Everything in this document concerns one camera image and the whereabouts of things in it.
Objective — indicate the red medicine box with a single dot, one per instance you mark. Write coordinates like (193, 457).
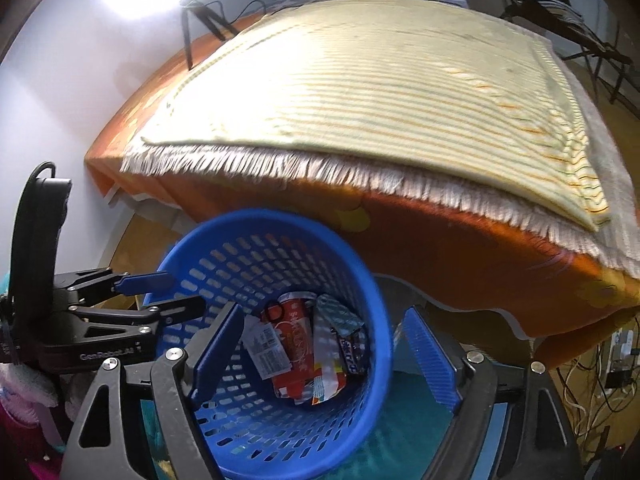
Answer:
(295, 350)

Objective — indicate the orange bed sheet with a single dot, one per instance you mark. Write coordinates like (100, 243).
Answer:
(475, 280)

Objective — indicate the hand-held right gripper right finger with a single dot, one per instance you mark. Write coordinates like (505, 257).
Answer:
(430, 360)

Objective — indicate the black tripod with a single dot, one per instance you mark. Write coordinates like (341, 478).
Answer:
(187, 35)

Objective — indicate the striped yellow mat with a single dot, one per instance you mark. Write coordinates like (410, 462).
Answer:
(375, 100)

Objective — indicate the dark snack wrapper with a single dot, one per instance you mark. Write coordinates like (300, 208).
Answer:
(352, 355)

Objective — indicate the small white sachet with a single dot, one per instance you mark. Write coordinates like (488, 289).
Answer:
(267, 350)

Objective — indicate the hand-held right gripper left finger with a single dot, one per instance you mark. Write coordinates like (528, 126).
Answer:
(220, 345)

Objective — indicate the blue plastic basket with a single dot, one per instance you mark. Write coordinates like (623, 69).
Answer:
(250, 430)

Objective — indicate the white colourful-printed packaging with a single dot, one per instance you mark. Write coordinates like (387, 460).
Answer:
(327, 380)

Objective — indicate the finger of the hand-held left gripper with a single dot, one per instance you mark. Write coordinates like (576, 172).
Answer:
(145, 281)
(170, 310)

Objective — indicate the fruit-printed cream tube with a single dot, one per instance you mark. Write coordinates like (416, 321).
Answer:
(337, 315)

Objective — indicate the black folding chair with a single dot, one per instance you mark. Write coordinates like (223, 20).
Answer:
(590, 45)

